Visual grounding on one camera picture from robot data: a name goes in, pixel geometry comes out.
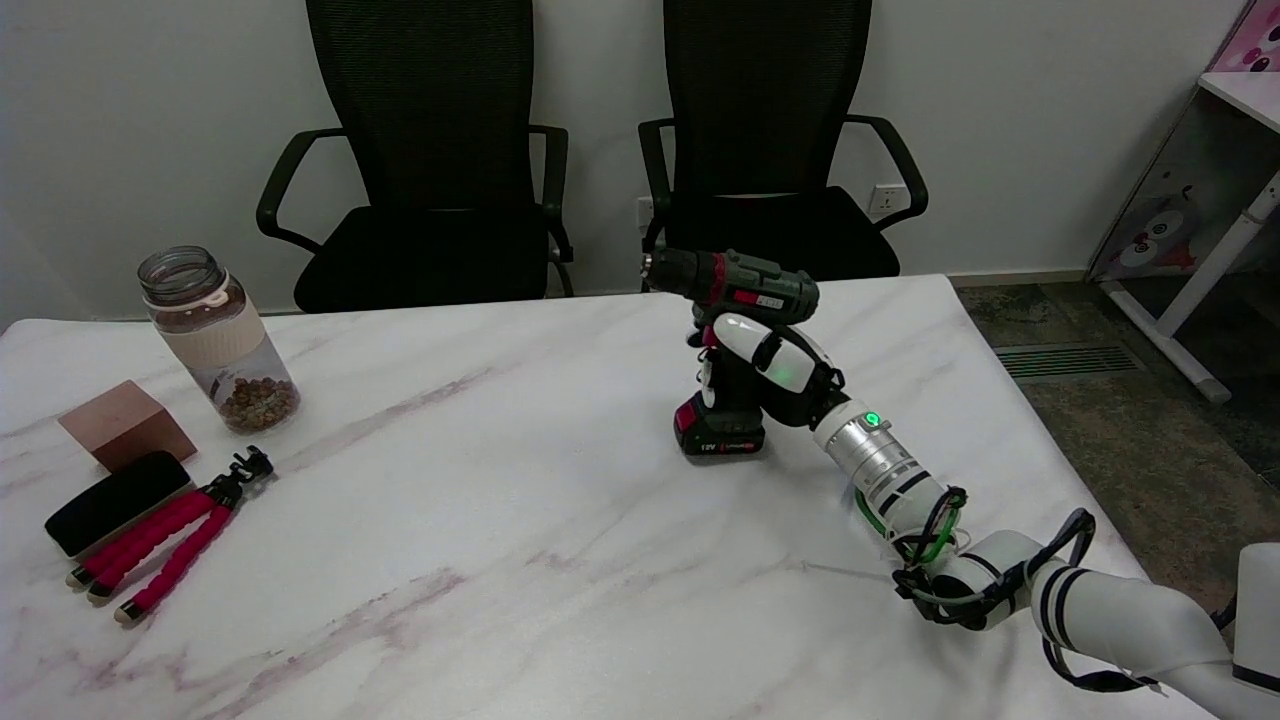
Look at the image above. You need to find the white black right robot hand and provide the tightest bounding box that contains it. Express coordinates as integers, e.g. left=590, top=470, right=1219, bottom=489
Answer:
left=688, top=312, right=847, bottom=430

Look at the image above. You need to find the green red power screwdriver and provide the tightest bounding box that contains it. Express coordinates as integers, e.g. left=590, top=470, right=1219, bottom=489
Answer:
left=640, top=248, right=821, bottom=458

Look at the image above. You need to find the black mesh office chair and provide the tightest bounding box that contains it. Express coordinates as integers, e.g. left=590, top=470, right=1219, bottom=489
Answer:
left=255, top=0, right=577, bottom=314
left=638, top=0, right=930, bottom=294

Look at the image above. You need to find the floor vent grille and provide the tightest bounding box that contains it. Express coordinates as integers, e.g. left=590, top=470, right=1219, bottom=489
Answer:
left=994, top=343, right=1147, bottom=380

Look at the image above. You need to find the white desk with panda panel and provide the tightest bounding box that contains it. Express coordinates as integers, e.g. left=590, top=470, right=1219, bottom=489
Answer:
left=1086, top=72, right=1280, bottom=405

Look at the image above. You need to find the glass jar with brown beans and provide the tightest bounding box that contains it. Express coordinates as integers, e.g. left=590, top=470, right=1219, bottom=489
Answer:
left=138, top=245, right=302, bottom=435

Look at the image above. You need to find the pink picture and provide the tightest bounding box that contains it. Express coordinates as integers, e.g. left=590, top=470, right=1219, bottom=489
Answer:
left=1212, top=0, right=1280, bottom=74

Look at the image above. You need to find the red flexible mini tripod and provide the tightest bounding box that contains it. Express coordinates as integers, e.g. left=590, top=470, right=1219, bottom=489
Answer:
left=66, top=445, right=275, bottom=625

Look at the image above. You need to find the brown wooden block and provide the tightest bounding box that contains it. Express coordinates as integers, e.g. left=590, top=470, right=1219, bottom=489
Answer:
left=58, top=379, right=198, bottom=472

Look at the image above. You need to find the black oblong case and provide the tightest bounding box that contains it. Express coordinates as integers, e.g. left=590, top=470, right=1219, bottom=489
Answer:
left=44, top=450, right=193, bottom=558

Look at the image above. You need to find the white cable tie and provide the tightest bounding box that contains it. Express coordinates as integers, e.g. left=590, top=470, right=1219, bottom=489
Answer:
left=797, top=558, right=906, bottom=584

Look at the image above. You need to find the green cable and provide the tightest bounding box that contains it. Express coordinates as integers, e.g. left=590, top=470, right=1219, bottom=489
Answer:
left=855, top=487, right=967, bottom=567

